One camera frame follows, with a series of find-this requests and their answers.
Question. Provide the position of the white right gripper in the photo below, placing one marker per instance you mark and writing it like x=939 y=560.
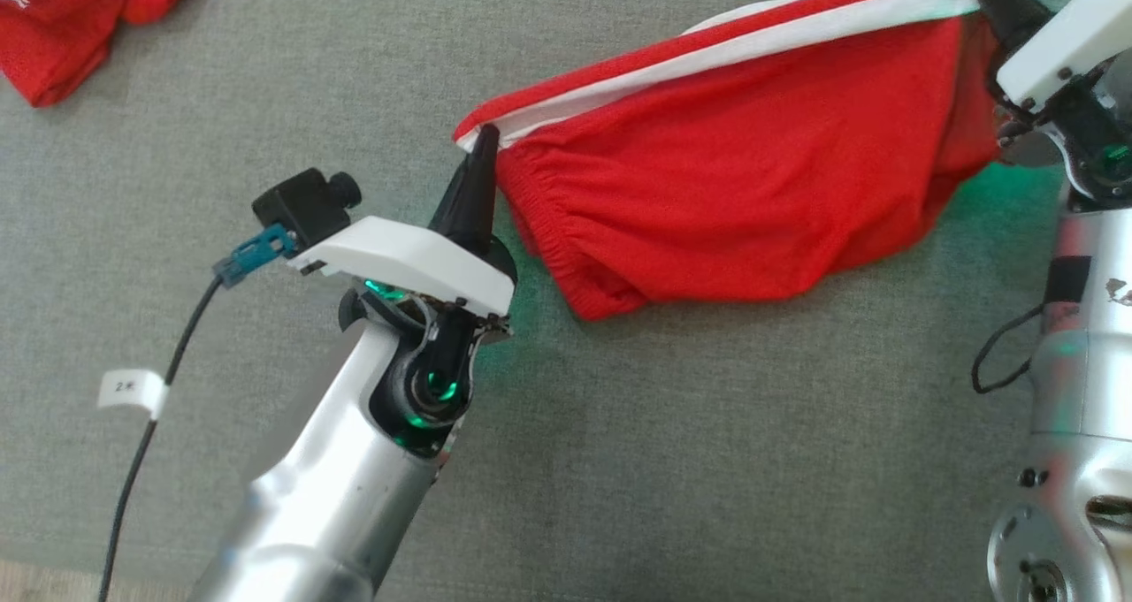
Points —
x=1070 y=54

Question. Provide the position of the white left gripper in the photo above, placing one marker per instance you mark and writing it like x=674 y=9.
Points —
x=398 y=262

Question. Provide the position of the red shorts with white stripe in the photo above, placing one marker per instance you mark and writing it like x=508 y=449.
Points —
x=725 y=186

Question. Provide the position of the red shirt with white sleeves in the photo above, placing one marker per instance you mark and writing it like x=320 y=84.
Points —
x=62 y=27

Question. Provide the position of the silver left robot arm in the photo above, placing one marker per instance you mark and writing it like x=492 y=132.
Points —
x=354 y=496

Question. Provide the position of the grey fabric sofa seat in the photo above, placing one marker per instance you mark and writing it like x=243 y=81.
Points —
x=619 y=452

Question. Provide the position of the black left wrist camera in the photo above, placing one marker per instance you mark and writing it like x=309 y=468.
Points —
x=301 y=204

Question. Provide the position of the blue left camera connector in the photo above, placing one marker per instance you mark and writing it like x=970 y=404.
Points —
x=256 y=253

